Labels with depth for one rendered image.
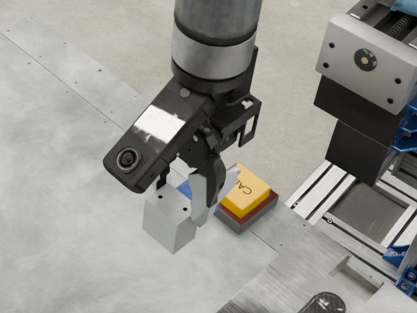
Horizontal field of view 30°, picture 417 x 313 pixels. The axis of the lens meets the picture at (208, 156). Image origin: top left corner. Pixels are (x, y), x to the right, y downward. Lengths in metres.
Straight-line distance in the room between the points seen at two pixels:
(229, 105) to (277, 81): 1.73
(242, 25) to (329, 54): 0.45
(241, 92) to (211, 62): 0.10
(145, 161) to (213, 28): 0.14
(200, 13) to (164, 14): 2.04
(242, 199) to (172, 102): 0.33
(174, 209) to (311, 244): 0.18
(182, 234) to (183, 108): 0.19
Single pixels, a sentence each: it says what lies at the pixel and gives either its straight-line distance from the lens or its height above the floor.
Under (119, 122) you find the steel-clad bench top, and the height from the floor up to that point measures 0.80.
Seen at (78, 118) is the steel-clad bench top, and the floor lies 0.80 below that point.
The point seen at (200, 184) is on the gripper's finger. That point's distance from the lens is 0.79.
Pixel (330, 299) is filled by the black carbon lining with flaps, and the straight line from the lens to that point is 0.90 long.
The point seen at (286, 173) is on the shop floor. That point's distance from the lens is 2.22.
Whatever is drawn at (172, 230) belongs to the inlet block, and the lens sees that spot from 0.84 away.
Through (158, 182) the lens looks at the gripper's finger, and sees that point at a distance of 0.85.
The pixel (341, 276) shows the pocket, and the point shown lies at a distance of 0.95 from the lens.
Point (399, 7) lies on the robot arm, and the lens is 0.71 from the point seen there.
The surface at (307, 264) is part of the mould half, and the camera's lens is 0.91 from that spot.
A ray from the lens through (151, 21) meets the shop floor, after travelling 2.66.
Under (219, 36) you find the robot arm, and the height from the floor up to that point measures 1.20.
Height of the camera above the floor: 1.61
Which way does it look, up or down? 46 degrees down
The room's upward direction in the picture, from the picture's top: 10 degrees clockwise
